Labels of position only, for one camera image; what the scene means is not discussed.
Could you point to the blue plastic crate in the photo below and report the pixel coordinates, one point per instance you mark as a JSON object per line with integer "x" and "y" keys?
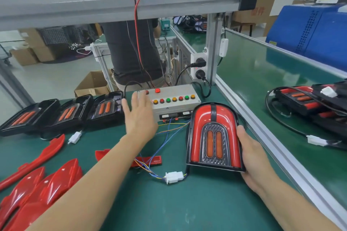
{"x": 309, "y": 33}

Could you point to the white metal stand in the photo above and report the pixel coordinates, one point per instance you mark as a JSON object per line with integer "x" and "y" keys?
{"x": 102, "y": 54}

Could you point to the white power strip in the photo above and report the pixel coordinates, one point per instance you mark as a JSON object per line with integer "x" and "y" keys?
{"x": 195, "y": 57}

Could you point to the aluminium workstation frame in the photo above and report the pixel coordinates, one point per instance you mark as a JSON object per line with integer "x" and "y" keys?
{"x": 135, "y": 0}

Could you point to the beige test button box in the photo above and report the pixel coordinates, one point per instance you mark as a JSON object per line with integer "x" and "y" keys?
{"x": 181, "y": 106}

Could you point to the person's right forearm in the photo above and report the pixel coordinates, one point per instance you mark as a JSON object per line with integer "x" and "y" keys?
{"x": 298, "y": 212}

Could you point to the large cardboard box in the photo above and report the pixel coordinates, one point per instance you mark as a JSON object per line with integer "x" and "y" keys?
{"x": 46, "y": 52}

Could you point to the person's left hand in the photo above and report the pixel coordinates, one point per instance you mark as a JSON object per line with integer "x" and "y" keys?
{"x": 140, "y": 120}

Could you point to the pile of black lamp housings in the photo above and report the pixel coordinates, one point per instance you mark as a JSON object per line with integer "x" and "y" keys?
{"x": 65, "y": 110}

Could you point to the pile of red lens covers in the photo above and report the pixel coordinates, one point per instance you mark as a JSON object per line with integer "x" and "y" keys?
{"x": 43, "y": 190}

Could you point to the person's right hand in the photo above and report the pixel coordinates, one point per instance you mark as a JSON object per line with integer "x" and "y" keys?
{"x": 255, "y": 160}

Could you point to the person's left forearm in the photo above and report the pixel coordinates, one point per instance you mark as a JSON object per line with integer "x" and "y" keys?
{"x": 87, "y": 190}

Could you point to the low open cardboard carton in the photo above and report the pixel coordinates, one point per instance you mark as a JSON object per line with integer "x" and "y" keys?
{"x": 92, "y": 83}

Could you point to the small cardboard box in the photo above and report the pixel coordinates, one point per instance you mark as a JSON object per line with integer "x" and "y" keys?
{"x": 23, "y": 56}

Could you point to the black mesh basket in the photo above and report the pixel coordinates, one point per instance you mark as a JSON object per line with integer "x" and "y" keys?
{"x": 62, "y": 34}

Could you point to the white switch box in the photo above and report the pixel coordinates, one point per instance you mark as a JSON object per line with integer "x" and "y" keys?
{"x": 223, "y": 47}

